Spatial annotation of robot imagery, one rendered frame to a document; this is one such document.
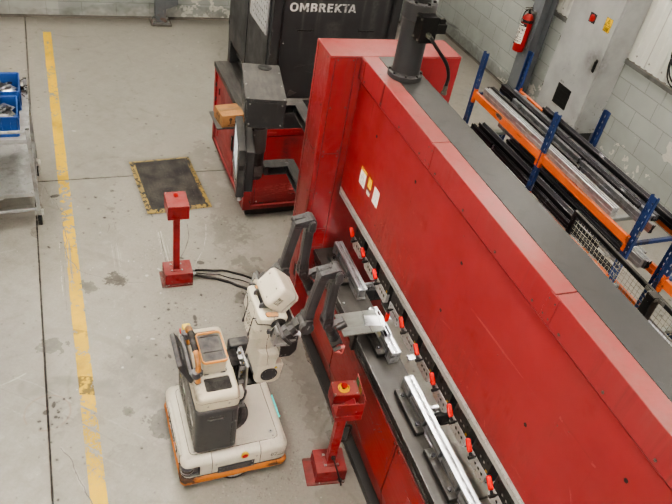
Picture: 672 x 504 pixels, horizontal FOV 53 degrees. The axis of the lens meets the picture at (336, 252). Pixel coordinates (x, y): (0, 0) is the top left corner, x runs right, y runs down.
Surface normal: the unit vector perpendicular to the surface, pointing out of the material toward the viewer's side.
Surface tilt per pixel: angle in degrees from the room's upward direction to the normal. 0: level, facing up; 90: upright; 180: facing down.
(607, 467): 90
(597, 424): 90
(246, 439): 0
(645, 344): 0
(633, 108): 90
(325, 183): 90
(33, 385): 0
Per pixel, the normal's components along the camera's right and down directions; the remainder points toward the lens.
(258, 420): 0.15, -0.77
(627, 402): -0.94, 0.09
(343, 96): 0.33, 0.63
